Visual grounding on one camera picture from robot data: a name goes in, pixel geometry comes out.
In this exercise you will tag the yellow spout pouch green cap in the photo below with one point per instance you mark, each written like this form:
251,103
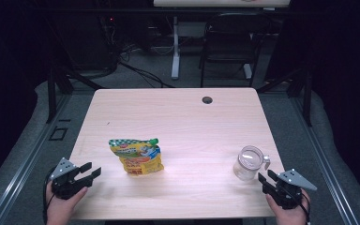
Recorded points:
139,157

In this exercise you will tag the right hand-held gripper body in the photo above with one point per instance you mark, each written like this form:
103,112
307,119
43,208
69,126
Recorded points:
289,192

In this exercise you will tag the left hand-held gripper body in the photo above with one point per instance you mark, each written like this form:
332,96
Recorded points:
63,184

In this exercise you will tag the clear glass jar hinged lid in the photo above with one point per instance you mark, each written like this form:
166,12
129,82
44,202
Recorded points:
249,162

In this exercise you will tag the person's right hand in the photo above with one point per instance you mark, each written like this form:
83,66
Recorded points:
289,217

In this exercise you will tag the black metal stand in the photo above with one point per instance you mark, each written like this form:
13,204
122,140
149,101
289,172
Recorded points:
52,93
307,97

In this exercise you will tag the white desk with white legs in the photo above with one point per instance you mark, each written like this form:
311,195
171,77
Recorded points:
218,3

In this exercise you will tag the person's left hand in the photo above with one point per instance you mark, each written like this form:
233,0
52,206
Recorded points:
61,211

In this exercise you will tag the black folding chair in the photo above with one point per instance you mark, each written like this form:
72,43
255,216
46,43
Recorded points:
231,40

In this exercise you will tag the aluminium floor rail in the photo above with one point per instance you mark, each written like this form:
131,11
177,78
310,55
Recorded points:
322,156
28,162

